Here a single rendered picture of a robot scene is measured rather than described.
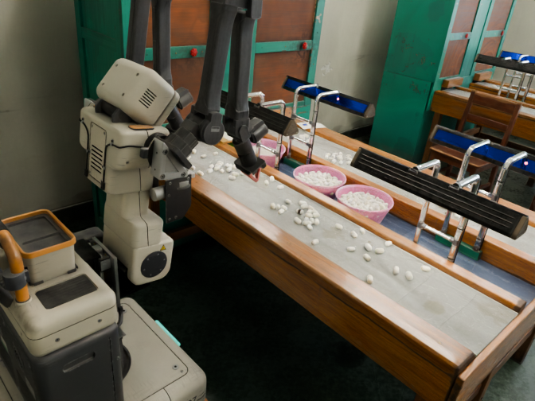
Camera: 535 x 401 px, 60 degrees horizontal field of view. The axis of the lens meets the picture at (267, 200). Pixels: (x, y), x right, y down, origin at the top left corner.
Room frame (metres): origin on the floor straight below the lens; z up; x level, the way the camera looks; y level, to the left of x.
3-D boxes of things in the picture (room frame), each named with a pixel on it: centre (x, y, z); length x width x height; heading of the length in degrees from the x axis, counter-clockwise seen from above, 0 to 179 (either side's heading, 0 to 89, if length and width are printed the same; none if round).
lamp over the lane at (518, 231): (1.42, -0.54, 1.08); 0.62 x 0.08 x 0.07; 45
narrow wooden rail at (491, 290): (1.88, -0.25, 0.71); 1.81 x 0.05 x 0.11; 45
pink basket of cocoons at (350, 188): (1.91, -0.44, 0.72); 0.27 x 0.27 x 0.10
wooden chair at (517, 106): (3.57, -1.57, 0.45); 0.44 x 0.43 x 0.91; 41
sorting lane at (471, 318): (1.75, -0.12, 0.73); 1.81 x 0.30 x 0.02; 45
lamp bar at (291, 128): (2.11, 0.14, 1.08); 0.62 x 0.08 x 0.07; 45
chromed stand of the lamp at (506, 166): (1.75, -0.89, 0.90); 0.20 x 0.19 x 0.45; 45
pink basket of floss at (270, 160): (2.42, 0.06, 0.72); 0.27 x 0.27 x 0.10
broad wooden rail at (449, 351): (1.61, 0.03, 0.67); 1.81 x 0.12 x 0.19; 45
